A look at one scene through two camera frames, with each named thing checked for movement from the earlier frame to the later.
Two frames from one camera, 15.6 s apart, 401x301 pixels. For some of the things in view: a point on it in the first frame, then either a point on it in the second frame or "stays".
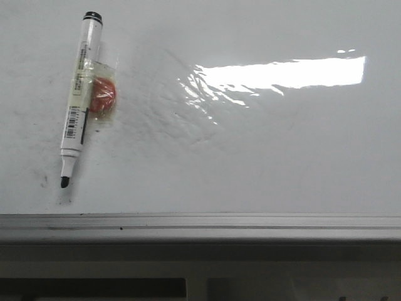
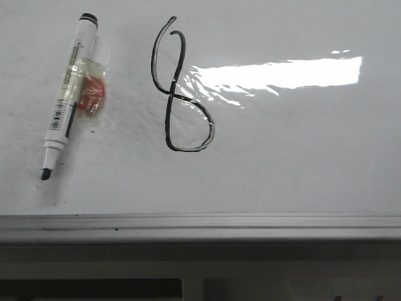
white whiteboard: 224,107 stays
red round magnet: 103,93 -> 92,94
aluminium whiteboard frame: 201,226 stays
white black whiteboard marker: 84,93 -> 64,112
